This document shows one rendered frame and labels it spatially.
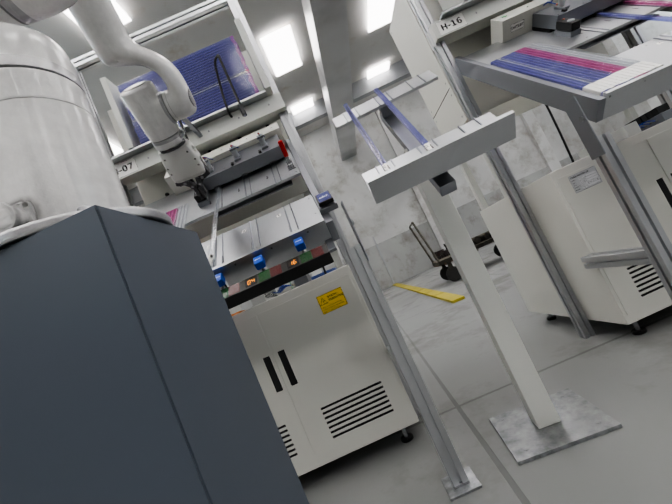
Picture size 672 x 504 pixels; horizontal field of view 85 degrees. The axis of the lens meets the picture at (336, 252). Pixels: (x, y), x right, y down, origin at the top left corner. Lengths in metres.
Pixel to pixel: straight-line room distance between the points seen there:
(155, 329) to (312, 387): 0.98
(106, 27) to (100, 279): 0.81
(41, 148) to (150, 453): 0.30
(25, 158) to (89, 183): 0.05
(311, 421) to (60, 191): 1.05
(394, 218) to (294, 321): 9.88
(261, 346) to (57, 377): 0.95
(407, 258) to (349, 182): 2.87
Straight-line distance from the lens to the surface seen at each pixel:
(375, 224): 10.97
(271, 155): 1.40
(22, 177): 0.45
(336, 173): 11.33
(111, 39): 1.08
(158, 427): 0.34
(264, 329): 1.27
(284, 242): 0.93
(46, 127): 0.47
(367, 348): 1.25
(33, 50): 0.53
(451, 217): 1.05
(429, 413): 1.01
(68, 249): 0.37
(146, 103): 1.07
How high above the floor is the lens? 0.56
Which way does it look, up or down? 5 degrees up
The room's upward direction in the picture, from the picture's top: 24 degrees counter-clockwise
